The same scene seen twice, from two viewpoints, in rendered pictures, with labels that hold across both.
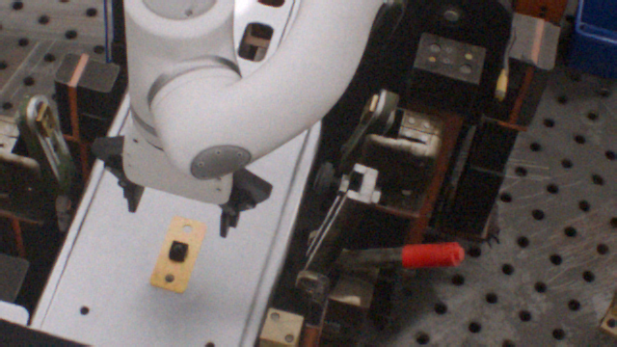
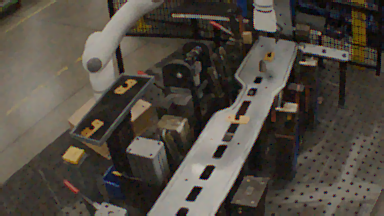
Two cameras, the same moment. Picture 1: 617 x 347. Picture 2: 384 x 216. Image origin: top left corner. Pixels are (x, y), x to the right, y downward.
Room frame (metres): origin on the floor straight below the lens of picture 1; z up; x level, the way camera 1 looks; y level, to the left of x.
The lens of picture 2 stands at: (2.28, 0.39, 1.93)
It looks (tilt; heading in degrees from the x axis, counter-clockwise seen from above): 35 degrees down; 202
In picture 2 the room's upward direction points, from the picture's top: 9 degrees counter-clockwise
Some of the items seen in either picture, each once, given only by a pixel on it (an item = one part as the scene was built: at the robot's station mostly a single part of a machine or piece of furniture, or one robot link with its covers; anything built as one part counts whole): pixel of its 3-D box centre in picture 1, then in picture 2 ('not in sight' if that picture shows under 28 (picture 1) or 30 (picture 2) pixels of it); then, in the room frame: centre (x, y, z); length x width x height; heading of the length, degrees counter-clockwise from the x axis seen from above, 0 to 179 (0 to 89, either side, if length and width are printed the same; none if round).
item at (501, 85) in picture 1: (506, 62); not in sight; (0.86, -0.19, 1.09); 0.10 x 0.01 x 0.01; 174
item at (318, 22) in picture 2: not in sight; (252, 14); (0.16, -0.04, 1.02); 0.90 x 0.22 x 0.03; 84
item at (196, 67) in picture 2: (435, 66); (195, 107); (0.96, -0.13, 0.94); 0.18 x 0.13 x 0.49; 174
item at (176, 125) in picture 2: not in sight; (181, 165); (1.22, -0.11, 0.89); 0.13 x 0.11 x 0.38; 84
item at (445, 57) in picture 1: (417, 167); not in sight; (0.83, -0.13, 0.91); 0.07 x 0.05 x 0.42; 84
